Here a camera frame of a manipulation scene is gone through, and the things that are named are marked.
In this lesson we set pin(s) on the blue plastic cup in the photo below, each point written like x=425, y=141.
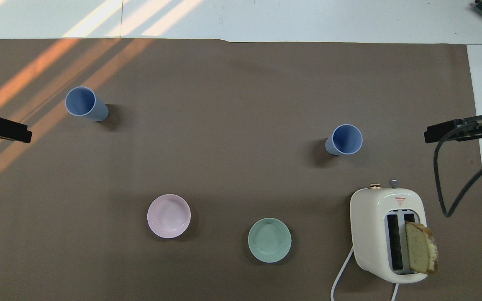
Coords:
x=346, y=139
x=83, y=103

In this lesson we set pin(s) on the slice of bread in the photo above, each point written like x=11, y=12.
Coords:
x=421, y=248

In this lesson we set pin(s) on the cream white toaster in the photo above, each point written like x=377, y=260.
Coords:
x=370, y=234

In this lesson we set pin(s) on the green plate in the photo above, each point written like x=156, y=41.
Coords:
x=269, y=240

